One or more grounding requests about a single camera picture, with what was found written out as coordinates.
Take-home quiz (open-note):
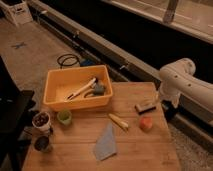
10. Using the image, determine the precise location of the black whiteboard eraser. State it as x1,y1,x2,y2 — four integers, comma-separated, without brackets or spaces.
135,103,156,115

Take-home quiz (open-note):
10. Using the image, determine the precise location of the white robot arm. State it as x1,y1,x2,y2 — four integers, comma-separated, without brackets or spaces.
158,58,213,114

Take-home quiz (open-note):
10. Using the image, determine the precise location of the grey green object in tray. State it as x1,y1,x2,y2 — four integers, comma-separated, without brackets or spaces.
84,84,106,98

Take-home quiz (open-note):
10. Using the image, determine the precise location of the yellow plastic tray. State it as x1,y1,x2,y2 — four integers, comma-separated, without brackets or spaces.
43,65,113,111

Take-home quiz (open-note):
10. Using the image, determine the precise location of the blue floor object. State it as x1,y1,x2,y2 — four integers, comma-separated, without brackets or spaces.
80,59,95,67

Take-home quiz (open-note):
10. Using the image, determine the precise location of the green plastic cup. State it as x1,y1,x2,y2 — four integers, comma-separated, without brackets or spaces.
57,110,72,126

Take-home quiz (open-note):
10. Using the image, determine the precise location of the orange peach toy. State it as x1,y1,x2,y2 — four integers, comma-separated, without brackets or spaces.
139,116,153,131

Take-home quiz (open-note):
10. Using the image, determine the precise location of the blue grey cloth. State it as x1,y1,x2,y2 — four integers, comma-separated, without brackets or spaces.
93,123,117,161

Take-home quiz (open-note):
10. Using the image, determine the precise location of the white cup with dark contents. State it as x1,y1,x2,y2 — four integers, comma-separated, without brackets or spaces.
32,112,51,132

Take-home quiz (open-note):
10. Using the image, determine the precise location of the dark metal cup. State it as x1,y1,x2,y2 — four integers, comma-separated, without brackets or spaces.
34,136,51,152

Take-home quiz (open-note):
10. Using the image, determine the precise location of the black chair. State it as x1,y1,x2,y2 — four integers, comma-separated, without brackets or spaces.
0,56,35,171

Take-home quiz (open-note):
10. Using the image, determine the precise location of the white storage box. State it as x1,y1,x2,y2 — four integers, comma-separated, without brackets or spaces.
0,0,33,27

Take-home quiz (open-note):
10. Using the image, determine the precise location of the white handled brush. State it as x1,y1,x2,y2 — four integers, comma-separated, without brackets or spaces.
66,77,97,100

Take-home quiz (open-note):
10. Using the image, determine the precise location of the black coiled cable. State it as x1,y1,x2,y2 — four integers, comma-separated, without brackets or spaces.
56,53,82,70

